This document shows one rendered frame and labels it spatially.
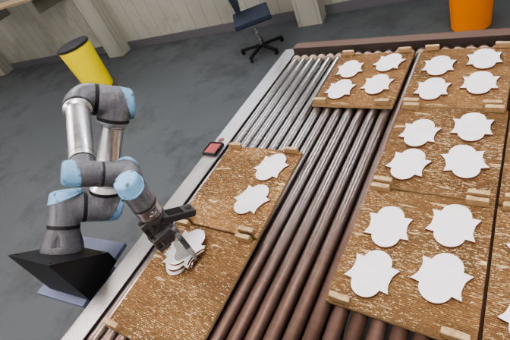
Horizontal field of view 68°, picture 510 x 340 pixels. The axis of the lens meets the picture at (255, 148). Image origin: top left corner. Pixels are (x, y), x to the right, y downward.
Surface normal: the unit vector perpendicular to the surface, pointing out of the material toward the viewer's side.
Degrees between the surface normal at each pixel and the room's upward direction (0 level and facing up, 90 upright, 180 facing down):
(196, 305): 0
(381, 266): 0
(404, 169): 0
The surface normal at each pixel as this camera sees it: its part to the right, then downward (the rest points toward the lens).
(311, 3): -0.34, 0.69
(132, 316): -0.33, -0.73
